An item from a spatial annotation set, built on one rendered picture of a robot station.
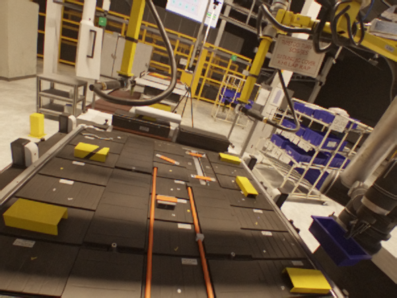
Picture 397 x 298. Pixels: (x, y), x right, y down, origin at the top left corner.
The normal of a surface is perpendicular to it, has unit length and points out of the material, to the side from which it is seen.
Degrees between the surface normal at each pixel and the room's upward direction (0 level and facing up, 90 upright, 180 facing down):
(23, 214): 0
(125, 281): 0
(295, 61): 90
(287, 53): 90
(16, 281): 0
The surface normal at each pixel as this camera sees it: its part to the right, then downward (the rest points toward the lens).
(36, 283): 0.29, -0.88
